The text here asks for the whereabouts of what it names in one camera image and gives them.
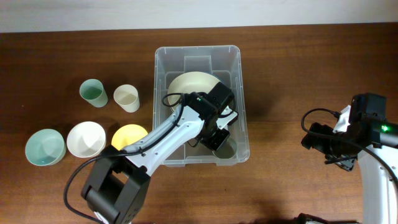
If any white small bowl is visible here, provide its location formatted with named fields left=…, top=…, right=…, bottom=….
left=67, top=121, right=106, bottom=158

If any cream cup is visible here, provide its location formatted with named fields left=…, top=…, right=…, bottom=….
left=113, top=84, right=140, bottom=113

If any cream bowl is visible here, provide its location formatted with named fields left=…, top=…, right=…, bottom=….
left=167, top=72, right=221, bottom=94

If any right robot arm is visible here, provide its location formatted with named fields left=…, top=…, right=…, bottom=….
left=301, top=93, right=397, bottom=223

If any mint green cup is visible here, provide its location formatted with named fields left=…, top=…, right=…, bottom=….
left=79, top=79, right=108, bottom=108

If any grey cup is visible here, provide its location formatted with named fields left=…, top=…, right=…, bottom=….
left=213, top=138, right=237, bottom=159

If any clear plastic storage bin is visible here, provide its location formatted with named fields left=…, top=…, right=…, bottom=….
left=152, top=45, right=250, bottom=167

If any yellow small bowl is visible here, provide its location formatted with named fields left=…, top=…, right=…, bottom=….
left=111, top=124, right=148, bottom=151

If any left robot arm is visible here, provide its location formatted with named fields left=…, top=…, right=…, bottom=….
left=80, top=90, right=238, bottom=223

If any mint green small bowl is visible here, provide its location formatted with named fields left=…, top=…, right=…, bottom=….
left=25, top=129, right=67, bottom=166

